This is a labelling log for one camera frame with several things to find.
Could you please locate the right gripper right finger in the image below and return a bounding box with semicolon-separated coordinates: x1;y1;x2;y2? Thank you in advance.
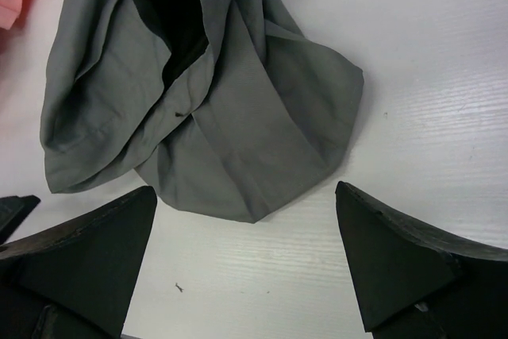
336;182;507;338

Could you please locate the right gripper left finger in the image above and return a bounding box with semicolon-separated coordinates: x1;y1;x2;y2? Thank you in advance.
1;186;157;338

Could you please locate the grey pleated skirt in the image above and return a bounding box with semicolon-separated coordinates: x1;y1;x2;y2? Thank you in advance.
40;0;364;223

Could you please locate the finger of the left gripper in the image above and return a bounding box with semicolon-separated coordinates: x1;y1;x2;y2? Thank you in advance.
0;195;40;238

